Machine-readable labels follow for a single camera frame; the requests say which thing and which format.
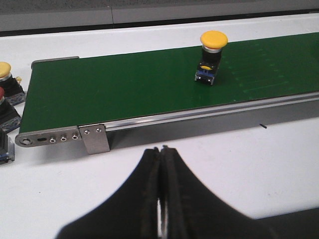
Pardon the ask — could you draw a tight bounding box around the red push button lower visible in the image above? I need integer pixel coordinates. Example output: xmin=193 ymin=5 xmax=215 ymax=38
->
xmin=0 ymin=129 xmax=15 ymax=165

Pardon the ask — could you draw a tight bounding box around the yellow push button on table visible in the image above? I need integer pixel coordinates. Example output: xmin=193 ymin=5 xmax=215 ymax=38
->
xmin=0 ymin=62 xmax=26 ymax=106

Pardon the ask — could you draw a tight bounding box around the yellow mushroom push button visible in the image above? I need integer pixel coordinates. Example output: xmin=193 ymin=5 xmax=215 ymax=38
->
xmin=195 ymin=30 xmax=228 ymax=86

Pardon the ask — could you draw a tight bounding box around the green conveyor belt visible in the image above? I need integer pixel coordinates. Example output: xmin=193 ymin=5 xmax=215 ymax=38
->
xmin=15 ymin=33 xmax=319 ymax=154

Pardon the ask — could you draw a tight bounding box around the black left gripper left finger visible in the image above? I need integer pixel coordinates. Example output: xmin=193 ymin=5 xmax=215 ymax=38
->
xmin=57 ymin=148 xmax=160 ymax=239

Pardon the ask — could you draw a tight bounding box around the red push button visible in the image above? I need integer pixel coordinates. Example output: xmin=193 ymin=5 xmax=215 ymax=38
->
xmin=0 ymin=87 xmax=21 ymax=133
xmin=0 ymin=129 xmax=15 ymax=165

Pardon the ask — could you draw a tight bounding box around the red push button upper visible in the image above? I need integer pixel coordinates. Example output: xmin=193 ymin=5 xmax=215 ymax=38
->
xmin=0 ymin=87 xmax=21 ymax=133

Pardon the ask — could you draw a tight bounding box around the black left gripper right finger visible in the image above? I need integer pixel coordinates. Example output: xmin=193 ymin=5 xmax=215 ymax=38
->
xmin=160 ymin=146 xmax=278 ymax=239

